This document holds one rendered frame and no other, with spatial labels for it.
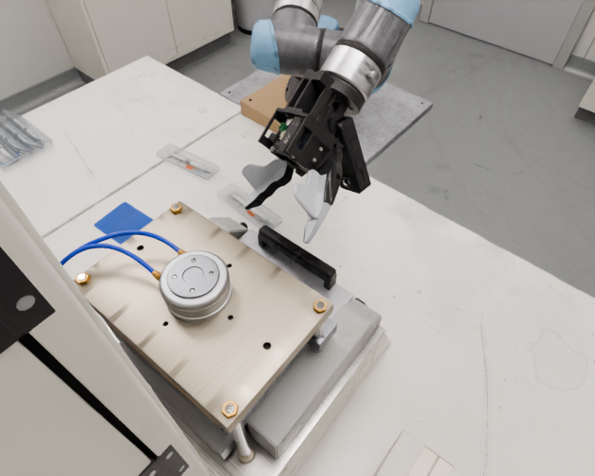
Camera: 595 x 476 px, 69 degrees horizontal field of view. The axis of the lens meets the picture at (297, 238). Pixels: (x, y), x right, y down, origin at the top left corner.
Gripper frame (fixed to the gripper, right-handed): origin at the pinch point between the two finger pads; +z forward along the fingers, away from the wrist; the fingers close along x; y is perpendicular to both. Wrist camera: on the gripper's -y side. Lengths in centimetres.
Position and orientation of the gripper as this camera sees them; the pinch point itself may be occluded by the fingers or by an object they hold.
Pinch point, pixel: (275, 228)
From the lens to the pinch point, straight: 59.5
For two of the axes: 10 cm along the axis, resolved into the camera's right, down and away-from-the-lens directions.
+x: 5.8, 3.3, -7.5
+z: -5.0, 8.6, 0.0
